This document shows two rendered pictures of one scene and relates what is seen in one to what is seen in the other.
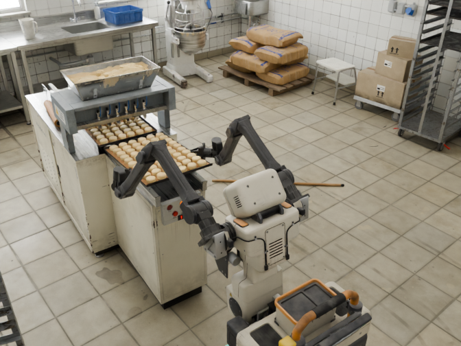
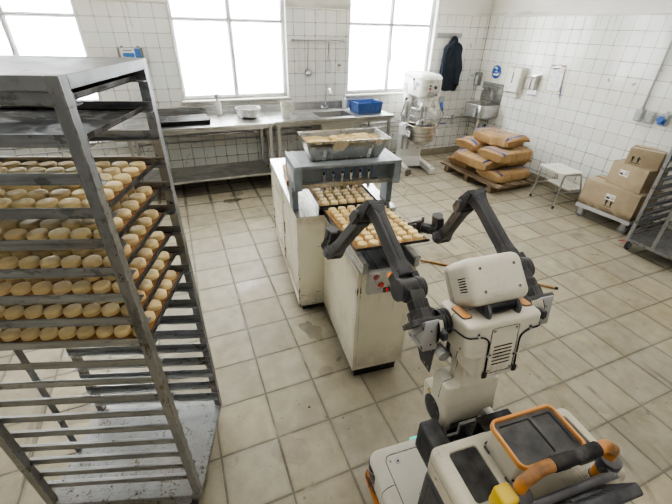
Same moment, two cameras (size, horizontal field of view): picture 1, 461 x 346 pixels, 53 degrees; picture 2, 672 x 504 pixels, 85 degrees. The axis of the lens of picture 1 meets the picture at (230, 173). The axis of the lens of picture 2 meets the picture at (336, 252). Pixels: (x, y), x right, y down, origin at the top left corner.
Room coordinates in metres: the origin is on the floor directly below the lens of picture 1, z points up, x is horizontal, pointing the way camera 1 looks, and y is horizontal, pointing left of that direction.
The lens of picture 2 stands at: (0.52, 0.08, 1.92)
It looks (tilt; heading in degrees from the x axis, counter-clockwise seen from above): 32 degrees down; 17
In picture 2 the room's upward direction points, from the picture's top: 2 degrees clockwise
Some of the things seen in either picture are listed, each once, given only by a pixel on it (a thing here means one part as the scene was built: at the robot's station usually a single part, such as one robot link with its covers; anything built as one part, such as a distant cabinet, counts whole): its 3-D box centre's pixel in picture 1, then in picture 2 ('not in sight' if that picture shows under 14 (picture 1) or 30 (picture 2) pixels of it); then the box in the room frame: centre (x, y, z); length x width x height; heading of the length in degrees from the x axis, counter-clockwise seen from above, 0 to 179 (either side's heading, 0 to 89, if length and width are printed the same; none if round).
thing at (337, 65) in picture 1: (337, 79); (559, 184); (5.72, -1.36, 0.23); 0.45 x 0.45 x 0.46; 32
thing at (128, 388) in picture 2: not in sight; (150, 387); (1.40, 1.32, 0.33); 0.64 x 0.03 x 0.03; 112
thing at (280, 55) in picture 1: (282, 51); (506, 152); (6.10, -0.67, 0.47); 0.72 x 0.42 x 0.17; 135
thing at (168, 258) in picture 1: (156, 220); (361, 287); (2.42, 0.48, 0.45); 0.70 x 0.34 x 0.90; 34
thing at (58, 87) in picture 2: not in sight; (153, 363); (1.13, 0.88, 0.97); 0.03 x 0.03 x 1.70; 22
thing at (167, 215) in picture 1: (181, 207); (388, 279); (2.12, 0.27, 0.77); 0.24 x 0.04 x 0.14; 124
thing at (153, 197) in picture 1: (92, 131); (317, 194); (2.85, 0.94, 0.87); 2.01 x 0.03 x 0.07; 34
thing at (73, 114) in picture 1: (116, 114); (341, 180); (2.84, 0.76, 1.01); 0.72 x 0.33 x 0.34; 124
